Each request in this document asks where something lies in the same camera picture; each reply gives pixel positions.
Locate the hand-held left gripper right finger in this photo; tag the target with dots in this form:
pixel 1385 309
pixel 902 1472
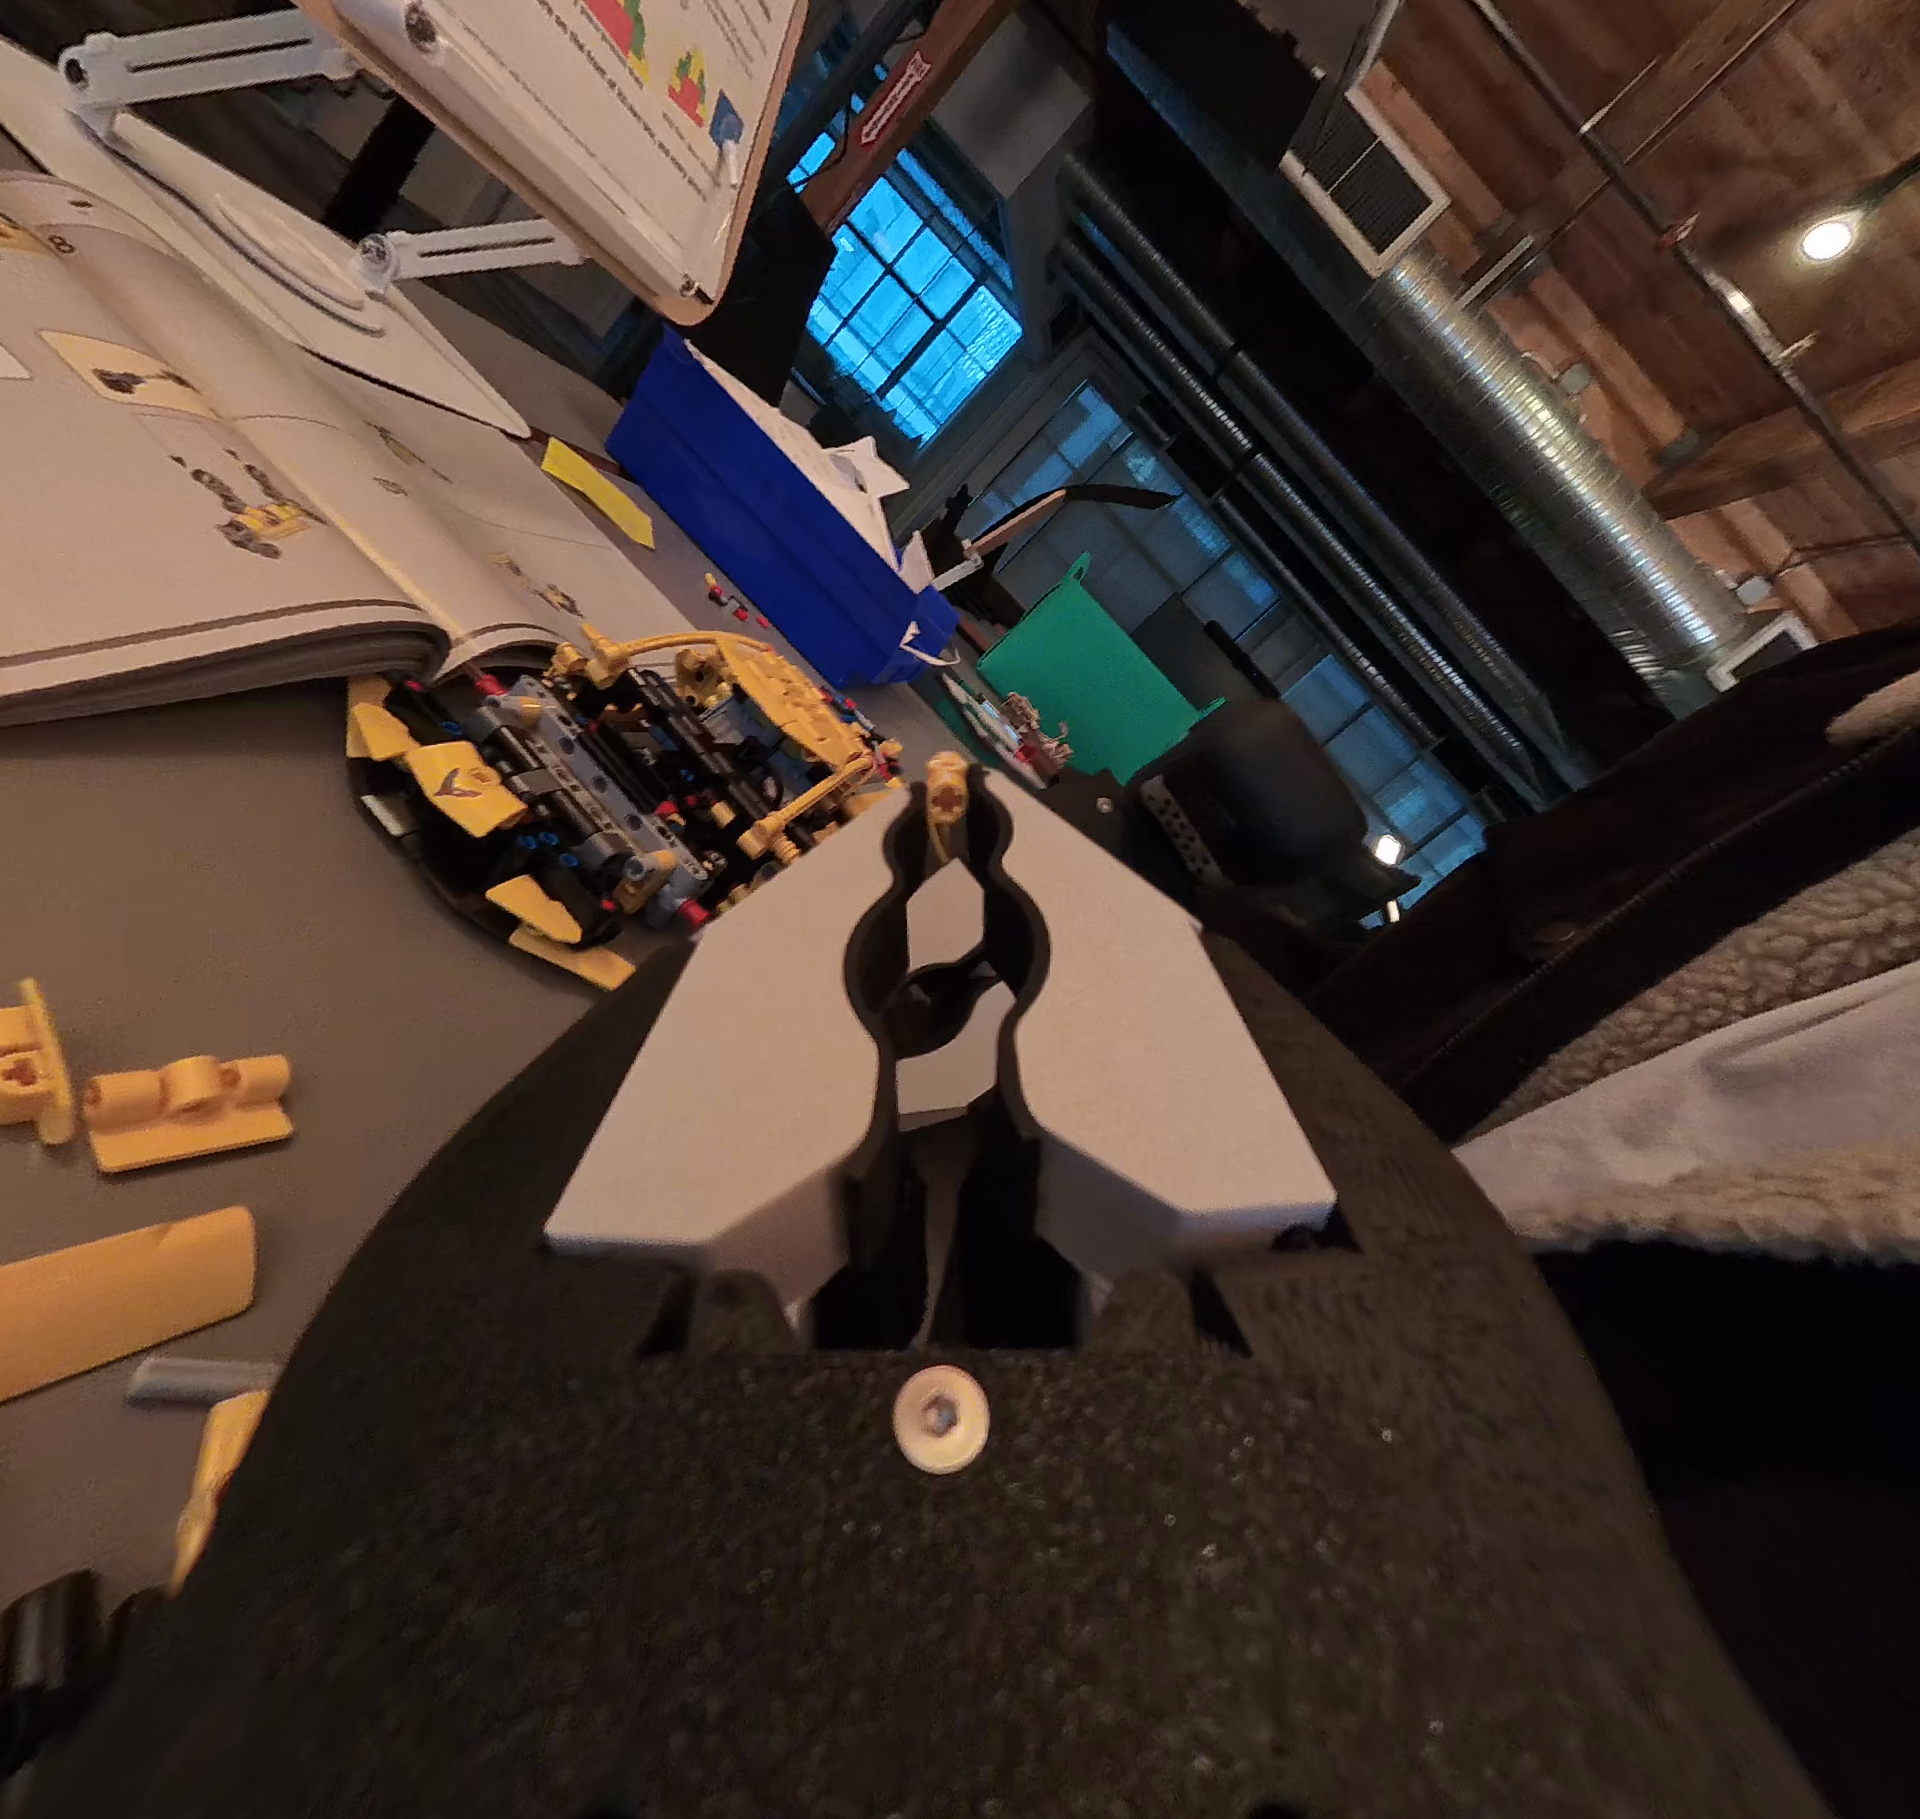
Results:
pixel 1170 1098

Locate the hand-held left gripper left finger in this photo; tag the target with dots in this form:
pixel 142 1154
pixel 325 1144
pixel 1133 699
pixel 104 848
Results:
pixel 734 1098

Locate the small yellow lego subassembly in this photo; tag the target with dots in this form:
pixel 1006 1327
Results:
pixel 948 792

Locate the yellow brick car model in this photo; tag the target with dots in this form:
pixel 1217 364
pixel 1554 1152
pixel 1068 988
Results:
pixel 451 784

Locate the building instruction booklet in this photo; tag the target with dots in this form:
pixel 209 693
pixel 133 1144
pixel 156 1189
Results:
pixel 300 528

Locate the grey desk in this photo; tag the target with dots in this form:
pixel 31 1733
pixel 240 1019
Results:
pixel 226 829

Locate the green board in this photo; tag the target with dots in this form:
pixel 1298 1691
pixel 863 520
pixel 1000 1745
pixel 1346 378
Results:
pixel 1094 664

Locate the small coloured brick model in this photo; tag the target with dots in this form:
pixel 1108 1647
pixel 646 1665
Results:
pixel 1027 736

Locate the large glass partition window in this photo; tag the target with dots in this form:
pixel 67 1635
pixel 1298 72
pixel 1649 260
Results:
pixel 1156 560

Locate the black pipe bundle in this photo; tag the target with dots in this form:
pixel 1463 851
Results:
pixel 1289 471

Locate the small red black brick cluster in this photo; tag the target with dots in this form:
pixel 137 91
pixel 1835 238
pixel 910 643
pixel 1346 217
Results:
pixel 734 600

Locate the white vent grille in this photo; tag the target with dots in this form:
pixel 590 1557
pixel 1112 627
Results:
pixel 1366 184
pixel 1770 647

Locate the white printed paper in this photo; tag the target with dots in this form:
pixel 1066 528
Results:
pixel 842 477

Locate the yellow panel with connectors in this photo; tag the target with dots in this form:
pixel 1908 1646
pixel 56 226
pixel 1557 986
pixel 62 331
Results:
pixel 180 1122

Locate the grey brick pin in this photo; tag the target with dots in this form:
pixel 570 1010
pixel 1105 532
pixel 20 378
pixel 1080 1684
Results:
pixel 195 1382

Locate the blue-lit paned window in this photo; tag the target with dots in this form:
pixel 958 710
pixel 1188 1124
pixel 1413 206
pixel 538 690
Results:
pixel 914 305

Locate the blue plastic bin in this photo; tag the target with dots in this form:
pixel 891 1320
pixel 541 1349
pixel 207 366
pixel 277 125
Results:
pixel 719 485

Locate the yellow sticky note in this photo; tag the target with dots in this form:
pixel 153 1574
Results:
pixel 599 491

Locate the long yellow curved panel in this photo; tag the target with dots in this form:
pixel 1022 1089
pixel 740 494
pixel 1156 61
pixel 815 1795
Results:
pixel 121 1294

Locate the yellow brick beam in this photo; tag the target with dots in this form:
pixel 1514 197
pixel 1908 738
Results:
pixel 210 1488

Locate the person's legs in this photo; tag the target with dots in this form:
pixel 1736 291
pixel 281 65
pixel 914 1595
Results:
pixel 1770 1550

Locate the black brick gear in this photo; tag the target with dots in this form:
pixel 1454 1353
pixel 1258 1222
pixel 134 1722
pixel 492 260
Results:
pixel 59 1655

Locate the printed instruction sheet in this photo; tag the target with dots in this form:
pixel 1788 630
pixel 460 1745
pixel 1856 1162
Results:
pixel 600 49

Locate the white document stand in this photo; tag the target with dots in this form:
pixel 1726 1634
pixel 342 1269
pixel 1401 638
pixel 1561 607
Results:
pixel 195 57

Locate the silver air duct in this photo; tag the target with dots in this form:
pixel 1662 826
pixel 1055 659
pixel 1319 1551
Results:
pixel 1545 454

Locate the yellow brick bracket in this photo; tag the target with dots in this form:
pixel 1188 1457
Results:
pixel 31 1069

